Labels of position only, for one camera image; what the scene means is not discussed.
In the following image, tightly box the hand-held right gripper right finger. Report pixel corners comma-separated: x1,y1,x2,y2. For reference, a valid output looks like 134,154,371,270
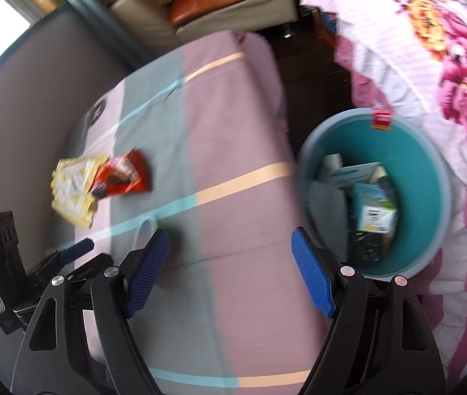
291,226,448,395

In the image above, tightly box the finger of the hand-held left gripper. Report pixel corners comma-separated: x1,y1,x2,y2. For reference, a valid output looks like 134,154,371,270
67,254,115,284
58,238,95,264

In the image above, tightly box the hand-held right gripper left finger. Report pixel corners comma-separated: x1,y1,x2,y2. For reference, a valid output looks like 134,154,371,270
11,228,170,395

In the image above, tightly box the clear plastic water bottle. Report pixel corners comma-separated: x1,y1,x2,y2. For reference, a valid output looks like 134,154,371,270
135,217,166,251

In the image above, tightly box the black packet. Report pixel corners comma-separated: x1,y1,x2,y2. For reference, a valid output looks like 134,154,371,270
349,230,395,266

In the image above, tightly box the orange yellow snack bag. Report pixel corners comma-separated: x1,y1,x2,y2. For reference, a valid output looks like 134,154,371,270
50,154,111,229

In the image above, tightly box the light blue carton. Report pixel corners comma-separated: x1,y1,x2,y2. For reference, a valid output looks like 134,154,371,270
351,183,398,234

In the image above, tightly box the red snack wrapper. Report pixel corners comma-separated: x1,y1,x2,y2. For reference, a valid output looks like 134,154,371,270
91,149,153,198

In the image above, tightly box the white teal-print box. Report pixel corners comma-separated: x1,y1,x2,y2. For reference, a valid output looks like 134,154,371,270
326,162,386,190

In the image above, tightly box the teal plastic basin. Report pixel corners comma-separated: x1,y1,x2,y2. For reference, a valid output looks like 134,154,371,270
297,108,453,278

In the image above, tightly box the striped bed sheet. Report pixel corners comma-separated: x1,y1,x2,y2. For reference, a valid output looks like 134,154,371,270
52,31,333,389

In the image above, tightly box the small red label tag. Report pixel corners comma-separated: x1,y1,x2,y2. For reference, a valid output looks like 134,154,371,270
371,108,393,132

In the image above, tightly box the pink floral blanket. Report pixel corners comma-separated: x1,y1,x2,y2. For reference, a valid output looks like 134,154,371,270
301,0,467,391

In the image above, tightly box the cream leather sofa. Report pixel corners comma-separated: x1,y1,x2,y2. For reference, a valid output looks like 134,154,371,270
94,0,300,52

